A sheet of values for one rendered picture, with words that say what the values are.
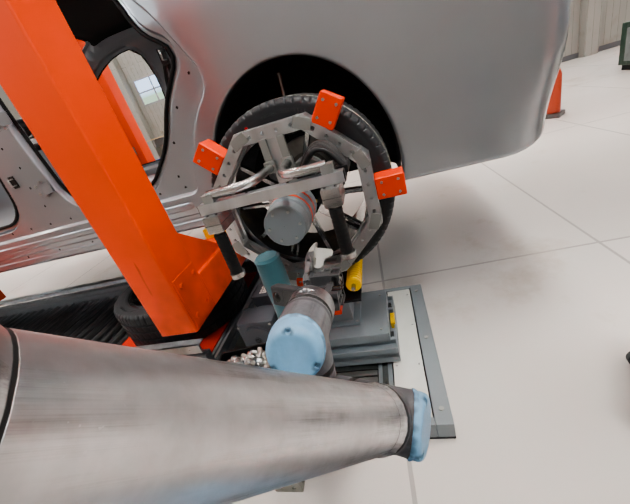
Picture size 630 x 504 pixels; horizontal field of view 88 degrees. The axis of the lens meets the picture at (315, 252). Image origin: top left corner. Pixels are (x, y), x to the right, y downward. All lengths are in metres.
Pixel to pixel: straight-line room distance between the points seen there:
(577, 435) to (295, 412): 1.25
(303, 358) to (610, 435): 1.14
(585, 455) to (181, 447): 1.31
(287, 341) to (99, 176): 0.83
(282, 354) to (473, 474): 0.93
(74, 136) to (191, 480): 1.04
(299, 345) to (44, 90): 0.95
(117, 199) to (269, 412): 0.98
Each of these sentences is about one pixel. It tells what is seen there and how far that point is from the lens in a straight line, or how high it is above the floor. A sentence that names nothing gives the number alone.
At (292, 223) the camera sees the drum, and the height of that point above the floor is 0.85.
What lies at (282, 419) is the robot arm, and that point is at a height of 0.99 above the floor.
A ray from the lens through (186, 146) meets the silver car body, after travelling 1.60.
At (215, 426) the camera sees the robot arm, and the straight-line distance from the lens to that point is 0.20.
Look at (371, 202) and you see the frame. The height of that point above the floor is 0.81.
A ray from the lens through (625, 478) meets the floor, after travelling 1.40.
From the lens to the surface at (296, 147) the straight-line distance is 1.51.
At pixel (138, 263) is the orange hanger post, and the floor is 0.84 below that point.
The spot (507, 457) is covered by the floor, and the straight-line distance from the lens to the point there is 1.36.
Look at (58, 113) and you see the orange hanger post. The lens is 1.17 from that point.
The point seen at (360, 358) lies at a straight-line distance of 1.47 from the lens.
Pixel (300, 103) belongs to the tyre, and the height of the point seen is 1.15.
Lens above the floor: 1.17
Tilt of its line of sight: 25 degrees down
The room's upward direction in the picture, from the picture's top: 18 degrees counter-clockwise
